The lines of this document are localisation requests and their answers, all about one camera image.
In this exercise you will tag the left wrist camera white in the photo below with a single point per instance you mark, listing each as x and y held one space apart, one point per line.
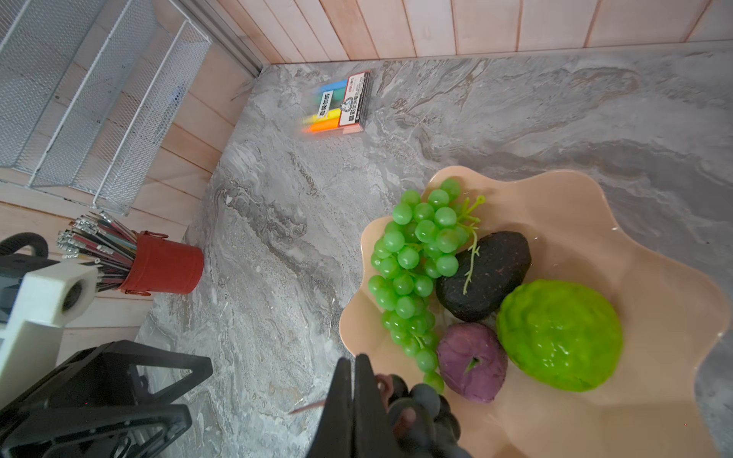
48 300

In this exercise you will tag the dark purple fake grape bunch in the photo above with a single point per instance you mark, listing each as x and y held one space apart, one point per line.
420 419

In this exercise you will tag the black fake avocado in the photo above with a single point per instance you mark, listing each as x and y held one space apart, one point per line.
482 282

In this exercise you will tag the purple fake fig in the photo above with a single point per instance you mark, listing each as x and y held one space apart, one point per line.
472 362

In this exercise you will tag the green bumpy fake fruit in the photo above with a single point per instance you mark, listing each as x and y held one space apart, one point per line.
562 334

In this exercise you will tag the white wire mesh shelf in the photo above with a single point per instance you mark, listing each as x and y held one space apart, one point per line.
89 91

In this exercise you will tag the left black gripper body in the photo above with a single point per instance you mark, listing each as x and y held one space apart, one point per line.
119 399

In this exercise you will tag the pack of coloured highlighters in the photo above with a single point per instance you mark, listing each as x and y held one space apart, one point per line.
340 107

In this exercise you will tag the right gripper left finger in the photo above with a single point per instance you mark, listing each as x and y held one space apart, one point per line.
333 438

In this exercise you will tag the green fake grape bunch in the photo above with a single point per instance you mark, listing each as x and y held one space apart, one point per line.
428 239

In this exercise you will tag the red pencil cup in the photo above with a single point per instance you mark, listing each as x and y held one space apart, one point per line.
163 266

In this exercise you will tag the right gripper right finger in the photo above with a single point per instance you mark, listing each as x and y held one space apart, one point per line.
372 434

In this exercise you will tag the bundle of pencils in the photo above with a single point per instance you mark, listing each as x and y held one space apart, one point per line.
100 240

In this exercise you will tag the pink scalloped fruit bowl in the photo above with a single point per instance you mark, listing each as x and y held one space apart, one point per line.
672 316

